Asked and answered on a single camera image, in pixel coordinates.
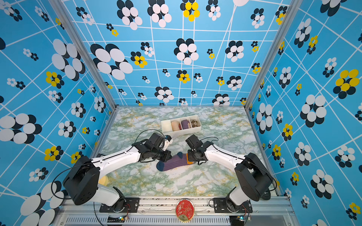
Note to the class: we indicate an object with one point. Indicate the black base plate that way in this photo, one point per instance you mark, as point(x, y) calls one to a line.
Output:
point(224, 205)
point(129, 205)

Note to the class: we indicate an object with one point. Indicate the white divided organizer tray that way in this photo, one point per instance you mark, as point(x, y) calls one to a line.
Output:
point(167, 128)

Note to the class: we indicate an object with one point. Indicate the purple rolled sock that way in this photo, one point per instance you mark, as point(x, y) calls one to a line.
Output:
point(185, 124)

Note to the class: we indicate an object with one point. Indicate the green circuit board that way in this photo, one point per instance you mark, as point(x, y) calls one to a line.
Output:
point(234, 220)
point(116, 219)

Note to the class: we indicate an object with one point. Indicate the left green circuit board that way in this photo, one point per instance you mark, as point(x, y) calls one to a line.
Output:
point(116, 219)

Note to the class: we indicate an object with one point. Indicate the right green circuit board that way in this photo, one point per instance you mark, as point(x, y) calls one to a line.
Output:
point(234, 220)

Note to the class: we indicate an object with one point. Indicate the red round badge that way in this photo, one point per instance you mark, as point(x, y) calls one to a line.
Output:
point(185, 210)

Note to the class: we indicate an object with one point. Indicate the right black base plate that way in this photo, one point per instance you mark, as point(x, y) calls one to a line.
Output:
point(224, 205)

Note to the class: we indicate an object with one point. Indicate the yellow round sponge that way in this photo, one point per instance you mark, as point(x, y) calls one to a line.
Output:
point(104, 181)

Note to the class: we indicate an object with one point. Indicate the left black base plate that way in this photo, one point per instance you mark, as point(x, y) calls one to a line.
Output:
point(129, 205)

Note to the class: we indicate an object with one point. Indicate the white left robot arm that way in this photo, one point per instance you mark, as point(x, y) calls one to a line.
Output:
point(83, 181)

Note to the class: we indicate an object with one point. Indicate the aluminium front rail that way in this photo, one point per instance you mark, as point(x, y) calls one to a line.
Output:
point(160, 211)

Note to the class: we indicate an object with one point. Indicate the black computer mouse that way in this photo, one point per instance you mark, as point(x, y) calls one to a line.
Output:
point(266, 195)

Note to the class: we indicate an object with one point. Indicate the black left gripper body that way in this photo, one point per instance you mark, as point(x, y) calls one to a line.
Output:
point(160, 154)

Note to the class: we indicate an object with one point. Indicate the purple striped sock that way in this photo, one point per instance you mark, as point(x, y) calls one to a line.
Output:
point(179, 160)

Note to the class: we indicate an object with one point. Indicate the pink rolled sock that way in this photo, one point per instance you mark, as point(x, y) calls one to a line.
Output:
point(176, 126)

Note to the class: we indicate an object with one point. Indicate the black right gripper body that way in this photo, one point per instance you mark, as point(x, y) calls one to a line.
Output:
point(192, 156)

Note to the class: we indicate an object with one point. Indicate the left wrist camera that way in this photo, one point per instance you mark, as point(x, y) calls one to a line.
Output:
point(168, 140)

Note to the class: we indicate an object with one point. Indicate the brown patterned rolled sock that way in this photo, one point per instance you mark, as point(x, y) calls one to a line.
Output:
point(194, 123)

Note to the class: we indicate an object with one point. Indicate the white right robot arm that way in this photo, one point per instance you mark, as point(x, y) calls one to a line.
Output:
point(253, 177)

